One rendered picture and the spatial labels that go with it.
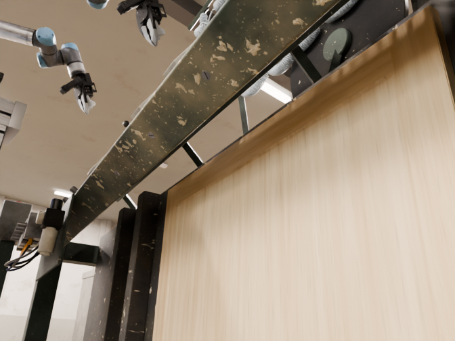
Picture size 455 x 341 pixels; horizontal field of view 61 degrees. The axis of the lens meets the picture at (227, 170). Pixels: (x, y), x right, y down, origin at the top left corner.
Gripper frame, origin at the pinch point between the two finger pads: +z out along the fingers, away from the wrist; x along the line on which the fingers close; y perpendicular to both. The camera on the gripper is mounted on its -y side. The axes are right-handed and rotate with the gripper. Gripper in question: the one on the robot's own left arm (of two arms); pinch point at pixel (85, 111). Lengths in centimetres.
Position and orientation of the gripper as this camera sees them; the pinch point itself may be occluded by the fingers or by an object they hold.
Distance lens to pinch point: 201.3
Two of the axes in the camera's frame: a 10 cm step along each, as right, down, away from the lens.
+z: 3.3, 9.4, -0.9
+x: -6.4, 2.9, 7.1
